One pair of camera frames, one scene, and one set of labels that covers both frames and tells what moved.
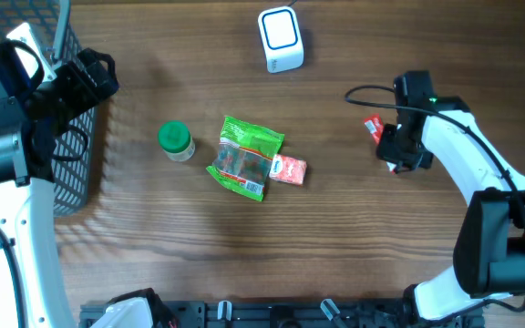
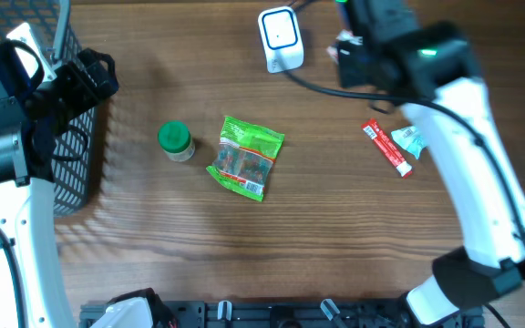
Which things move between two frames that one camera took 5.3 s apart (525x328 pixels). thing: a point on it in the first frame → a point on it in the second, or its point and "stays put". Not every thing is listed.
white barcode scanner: [282, 39] stays put
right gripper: [386, 149] → [346, 78]
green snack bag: [242, 160] stays put
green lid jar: [175, 138] stays put
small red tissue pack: [288, 169] → [344, 35]
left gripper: [88, 95] stays put
